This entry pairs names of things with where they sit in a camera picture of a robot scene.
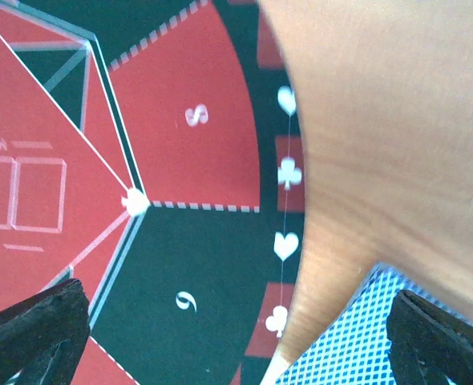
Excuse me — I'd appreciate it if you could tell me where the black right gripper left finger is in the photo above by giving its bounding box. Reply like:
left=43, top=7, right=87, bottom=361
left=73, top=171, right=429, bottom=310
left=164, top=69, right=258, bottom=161
left=0, top=278, right=91, bottom=384

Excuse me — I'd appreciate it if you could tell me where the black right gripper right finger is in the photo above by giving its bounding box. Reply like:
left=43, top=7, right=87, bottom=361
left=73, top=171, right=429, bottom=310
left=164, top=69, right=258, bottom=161
left=386, top=290, right=473, bottom=385

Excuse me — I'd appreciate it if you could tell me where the blue playing card deck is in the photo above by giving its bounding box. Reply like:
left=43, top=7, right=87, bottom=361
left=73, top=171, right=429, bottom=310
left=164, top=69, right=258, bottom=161
left=277, top=263, right=450, bottom=385

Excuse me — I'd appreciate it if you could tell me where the round red black poker mat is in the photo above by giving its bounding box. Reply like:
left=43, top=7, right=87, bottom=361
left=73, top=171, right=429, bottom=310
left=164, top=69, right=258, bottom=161
left=0, top=1, right=304, bottom=384

